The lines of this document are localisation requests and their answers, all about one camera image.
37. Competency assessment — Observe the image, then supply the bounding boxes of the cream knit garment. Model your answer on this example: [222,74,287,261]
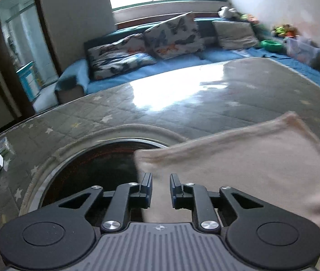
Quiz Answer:
[135,112,320,270]

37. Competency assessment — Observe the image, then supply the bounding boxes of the black round induction cooktop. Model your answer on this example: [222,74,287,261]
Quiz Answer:
[39,138,165,208]

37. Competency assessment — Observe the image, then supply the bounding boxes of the blue sofa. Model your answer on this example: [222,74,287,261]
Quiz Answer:
[55,18,320,104]

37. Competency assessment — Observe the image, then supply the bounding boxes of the clear plastic storage box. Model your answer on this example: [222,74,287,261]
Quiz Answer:
[284,37,320,68]

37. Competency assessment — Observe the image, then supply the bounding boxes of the green plastic bowl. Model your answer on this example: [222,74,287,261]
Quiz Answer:
[261,40,284,53]

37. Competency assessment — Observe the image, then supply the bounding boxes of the butterfly pillow lying flat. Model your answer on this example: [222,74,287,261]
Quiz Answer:
[88,34,157,80]

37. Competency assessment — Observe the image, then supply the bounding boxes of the colourful plush toys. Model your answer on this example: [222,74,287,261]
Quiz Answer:
[271,24,297,38]

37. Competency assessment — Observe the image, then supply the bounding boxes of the light blue cabinet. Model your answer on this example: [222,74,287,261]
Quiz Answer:
[16,61,41,102]

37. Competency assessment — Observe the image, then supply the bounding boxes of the butterfly pillow upright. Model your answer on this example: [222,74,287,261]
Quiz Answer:
[143,12,205,59]

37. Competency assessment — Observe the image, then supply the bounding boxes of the grey plain cushion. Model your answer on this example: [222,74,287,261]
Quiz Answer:
[212,20,260,50]

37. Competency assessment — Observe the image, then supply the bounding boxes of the white black plush toy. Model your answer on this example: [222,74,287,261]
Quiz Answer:
[218,6,240,19]

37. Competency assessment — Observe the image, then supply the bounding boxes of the dark wooden door frame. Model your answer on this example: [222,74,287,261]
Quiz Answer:
[0,0,64,116]

